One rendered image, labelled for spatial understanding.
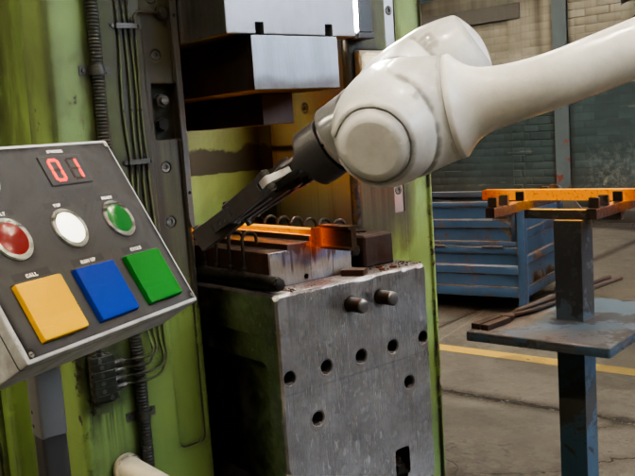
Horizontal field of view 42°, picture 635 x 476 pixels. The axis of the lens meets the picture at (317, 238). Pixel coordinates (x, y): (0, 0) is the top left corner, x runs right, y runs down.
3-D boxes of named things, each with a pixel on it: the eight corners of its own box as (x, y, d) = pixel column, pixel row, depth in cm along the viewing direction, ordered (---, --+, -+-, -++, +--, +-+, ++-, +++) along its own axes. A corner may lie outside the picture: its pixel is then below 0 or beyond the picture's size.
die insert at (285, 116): (294, 123, 162) (292, 92, 161) (264, 125, 158) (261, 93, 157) (211, 129, 185) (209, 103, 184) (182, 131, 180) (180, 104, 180)
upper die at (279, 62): (340, 87, 156) (336, 36, 155) (254, 90, 144) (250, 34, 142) (218, 103, 188) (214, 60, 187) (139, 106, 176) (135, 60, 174)
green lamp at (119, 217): (140, 231, 117) (137, 201, 116) (110, 236, 114) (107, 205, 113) (129, 230, 119) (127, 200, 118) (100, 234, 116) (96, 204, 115)
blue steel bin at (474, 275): (568, 290, 560) (564, 184, 550) (528, 316, 494) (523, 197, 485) (410, 282, 626) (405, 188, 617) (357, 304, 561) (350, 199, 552)
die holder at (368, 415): (437, 474, 171) (425, 262, 165) (294, 541, 147) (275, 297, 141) (274, 415, 214) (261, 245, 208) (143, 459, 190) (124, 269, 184)
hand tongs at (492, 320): (608, 279, 212) (608, 274, 212) (624, 280, 209) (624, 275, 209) (471, 328, 171) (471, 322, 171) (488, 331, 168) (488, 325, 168)
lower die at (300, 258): (351, 271, 161) (349, 228, 160) (270, 289, 148) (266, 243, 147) (231, 256, 193) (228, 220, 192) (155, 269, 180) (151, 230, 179)
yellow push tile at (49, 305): (90, 325, 100) (60, 272, 100) (46, 340, 93) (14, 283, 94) (81, 331, 101) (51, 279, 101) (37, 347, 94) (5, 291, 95)
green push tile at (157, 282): (183, 291, 118) (158, 246, 118) (152, 302, 111) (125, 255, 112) (175, 297, 118) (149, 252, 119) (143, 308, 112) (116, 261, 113)
